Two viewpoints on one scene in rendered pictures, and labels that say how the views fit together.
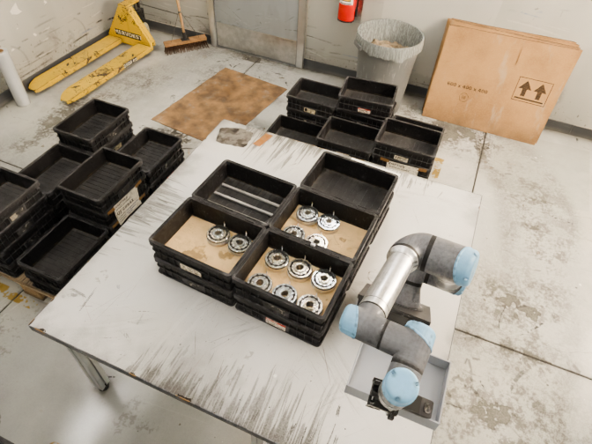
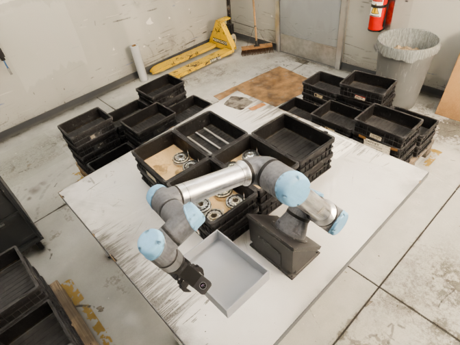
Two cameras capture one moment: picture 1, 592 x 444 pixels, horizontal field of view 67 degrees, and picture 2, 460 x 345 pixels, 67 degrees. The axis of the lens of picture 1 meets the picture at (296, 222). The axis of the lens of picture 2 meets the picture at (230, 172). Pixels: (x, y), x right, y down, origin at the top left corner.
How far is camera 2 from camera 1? 0.80 m
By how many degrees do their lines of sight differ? 23
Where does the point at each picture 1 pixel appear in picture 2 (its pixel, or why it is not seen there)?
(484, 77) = not seen: outside the picture
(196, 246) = (165, 163)
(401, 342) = (170, 213)
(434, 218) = (369, 181)
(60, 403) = (83, 258)
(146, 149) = (190, 109)
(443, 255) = (271, 174)
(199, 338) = (143, 224)
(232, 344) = not seen: hidden behind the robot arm
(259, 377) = not seen: hidden behind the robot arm
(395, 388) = (142, 240)
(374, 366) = (212, 258)
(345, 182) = (296, 139)
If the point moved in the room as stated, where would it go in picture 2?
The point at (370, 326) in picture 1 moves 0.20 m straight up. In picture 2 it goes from (159, 199) to (140, 146)
